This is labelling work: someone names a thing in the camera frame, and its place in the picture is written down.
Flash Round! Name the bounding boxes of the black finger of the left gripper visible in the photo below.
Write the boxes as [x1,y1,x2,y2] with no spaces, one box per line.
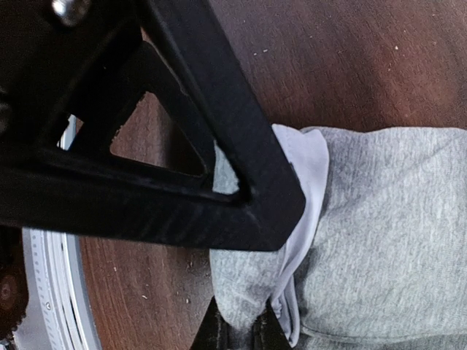
[1,1,305,251]

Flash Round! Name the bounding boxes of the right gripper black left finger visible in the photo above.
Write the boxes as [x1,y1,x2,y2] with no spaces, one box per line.
[190,297,229,350]

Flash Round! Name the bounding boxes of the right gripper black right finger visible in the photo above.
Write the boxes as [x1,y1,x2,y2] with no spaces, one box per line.
[252,300,292,350]

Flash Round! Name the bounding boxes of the grey boxer briefs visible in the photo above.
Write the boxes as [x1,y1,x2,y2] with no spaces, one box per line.
[209,125,466,349]

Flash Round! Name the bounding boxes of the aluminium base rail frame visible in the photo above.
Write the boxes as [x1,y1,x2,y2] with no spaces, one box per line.
[14,114,103,350]

